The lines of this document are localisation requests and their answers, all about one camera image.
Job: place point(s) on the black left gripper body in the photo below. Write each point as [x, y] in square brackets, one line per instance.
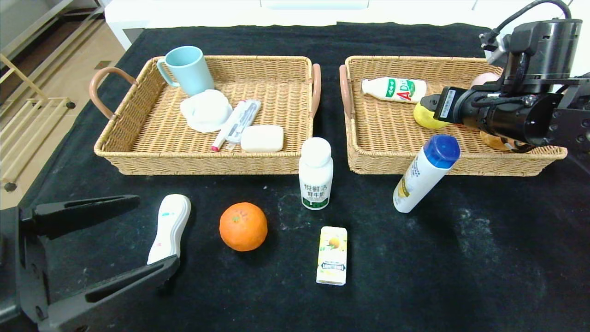
[18, 267]

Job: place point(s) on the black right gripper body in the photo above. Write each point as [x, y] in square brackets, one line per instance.
[446, 105]

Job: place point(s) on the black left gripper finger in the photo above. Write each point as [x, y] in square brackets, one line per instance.
[83, 214]
[115, 299]

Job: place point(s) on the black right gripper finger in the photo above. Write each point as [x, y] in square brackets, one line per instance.
[432, 102]

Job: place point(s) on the yellow lemon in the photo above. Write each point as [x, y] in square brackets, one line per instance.
[426, 120]

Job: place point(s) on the white tube with blue cap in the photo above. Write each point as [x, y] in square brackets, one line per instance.
[419, 180]

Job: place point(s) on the white milk bottle green label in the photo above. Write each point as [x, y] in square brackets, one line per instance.
[315, 180]

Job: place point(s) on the yellow lemon drink carton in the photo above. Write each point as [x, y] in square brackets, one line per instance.
[332, 258]

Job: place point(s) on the wicker basket with food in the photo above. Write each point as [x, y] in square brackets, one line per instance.
[382, 133]

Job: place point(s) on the wicker basket with toiletries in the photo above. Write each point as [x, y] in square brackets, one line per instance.
[286, 100]

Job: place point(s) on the white AD drink bottle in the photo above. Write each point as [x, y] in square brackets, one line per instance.
[392, 89]

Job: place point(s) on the pale pink egg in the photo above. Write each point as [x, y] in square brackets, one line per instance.
[484, 79]

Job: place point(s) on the brown bread roll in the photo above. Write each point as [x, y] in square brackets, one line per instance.
[493, 142]

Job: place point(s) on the white shoe brush bottle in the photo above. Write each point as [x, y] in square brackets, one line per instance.
[169, 226]

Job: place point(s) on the orange with stem mark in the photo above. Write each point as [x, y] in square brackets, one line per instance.
[243, 227]

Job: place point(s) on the light wooden rolling rack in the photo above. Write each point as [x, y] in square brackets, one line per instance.
[24, 76]

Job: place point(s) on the brass floor socket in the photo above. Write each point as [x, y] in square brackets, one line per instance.
[103, 65]

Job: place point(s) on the white round dish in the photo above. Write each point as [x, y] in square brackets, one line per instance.
[206, 109]

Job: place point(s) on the white pen with pink cap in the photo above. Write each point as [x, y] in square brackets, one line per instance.
[227, 130]

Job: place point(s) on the white soap bar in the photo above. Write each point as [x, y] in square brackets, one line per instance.
[262, 139]

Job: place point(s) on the light blue mug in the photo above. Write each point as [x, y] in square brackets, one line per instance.
[190, 68]

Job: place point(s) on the white low table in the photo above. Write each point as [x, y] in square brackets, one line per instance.
[230, 18]

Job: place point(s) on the grey metal shelf frame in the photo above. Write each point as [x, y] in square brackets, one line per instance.
[46, 25]

